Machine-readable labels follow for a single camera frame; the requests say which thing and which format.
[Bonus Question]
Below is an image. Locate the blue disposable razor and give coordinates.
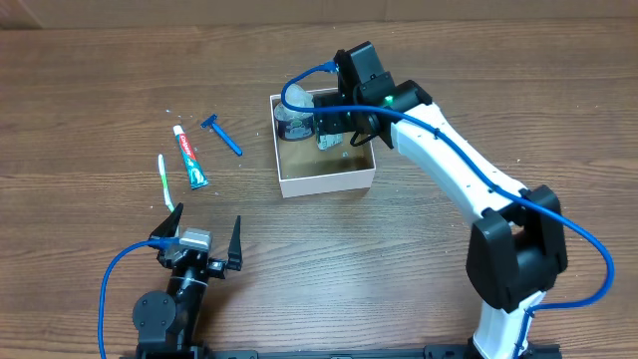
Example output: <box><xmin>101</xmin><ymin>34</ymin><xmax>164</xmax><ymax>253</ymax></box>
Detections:
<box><xmin>200</xmin><ymin>114</ymin><xmax>243</xmax><ymax>157</ymax></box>

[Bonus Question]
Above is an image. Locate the dark foam soap pump bottle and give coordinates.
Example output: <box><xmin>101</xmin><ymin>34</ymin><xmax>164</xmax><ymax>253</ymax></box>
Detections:
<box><xmin>274</xmin><ymin>84</ymin><xmax>314</xmax><ymax>142</ymax></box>

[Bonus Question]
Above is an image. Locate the pink cardboard box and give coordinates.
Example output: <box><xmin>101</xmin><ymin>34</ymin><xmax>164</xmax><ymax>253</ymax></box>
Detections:
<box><xmin>269</xmin><ymin>94</ymin><xmax>377</xmax><ymax>198</ymax></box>

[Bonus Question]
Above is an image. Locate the white green soap bar pack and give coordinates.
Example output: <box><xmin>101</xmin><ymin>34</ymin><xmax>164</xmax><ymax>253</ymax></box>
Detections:
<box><xmin>316</xmin><ymin>134</ymin><xmax>343</xmax><ymax>151</ymax></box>

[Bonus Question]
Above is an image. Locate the right blue cable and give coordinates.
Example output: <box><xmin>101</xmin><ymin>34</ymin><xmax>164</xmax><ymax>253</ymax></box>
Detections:
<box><xmin>280</xmin><ymin>60</ymin><xmax>616</xmax><ymax>359</ymax></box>

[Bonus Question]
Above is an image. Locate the Colgate toothpaste tube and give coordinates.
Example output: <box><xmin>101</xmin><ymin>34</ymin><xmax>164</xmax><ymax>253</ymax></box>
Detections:
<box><xmin>172</xmin><ymin>125</ymin><xmax>208</xmax><ymax>189</ymax></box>

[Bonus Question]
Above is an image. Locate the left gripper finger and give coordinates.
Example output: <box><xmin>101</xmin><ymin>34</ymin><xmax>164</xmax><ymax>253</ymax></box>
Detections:
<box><xmin>150</xmin><ymin>202</ymin><xmax>183</xmax><ymax>238</ymax></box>
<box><xmin>227</xmin><ymin>215</ymin><xmax>243</xmax><ymax>271</ymax></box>

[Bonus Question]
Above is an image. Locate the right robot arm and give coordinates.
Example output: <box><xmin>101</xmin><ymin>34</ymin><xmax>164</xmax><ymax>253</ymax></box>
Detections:
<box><xmin>314</xmin><ymin>42</ymin><xmax>567</xmax><ymax>358</ymax></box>

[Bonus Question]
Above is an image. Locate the green white toothbrush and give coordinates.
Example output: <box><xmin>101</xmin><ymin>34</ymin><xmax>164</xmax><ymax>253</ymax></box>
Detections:
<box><xmin>158</xmin><ymin>154</ymin><xmax>174</xmax><ymax>212</ymax></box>

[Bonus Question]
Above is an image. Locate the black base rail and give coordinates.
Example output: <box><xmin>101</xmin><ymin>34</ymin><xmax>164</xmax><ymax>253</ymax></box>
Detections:
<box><xmin>119</xmin><ymin>343</ymin><xmax>563</xmax><ymax>359</ymax></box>

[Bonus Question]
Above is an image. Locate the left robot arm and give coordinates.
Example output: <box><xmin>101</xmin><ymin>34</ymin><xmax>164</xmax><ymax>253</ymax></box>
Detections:
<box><xmin>132</xmin><ymin>203</ymin><xmax>243</xmax><ymax>358</ymax></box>

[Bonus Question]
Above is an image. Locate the left blue cable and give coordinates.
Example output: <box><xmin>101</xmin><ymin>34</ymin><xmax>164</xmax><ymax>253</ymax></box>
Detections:
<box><xmin>97</xmin><ymin>237</ymin><xmax>178</xmax><ymax>359</ymax></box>

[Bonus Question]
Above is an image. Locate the blue cable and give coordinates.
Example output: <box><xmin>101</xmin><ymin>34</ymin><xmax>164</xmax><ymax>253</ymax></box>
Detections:
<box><xmin>97</xmin><ymin>237</ymin><xmax>178</xmax><ymax>359</ymax></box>
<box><xmin>280</xmin><ymin>60</ymin><xmax>616</xmax><ymax>359</ymax></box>

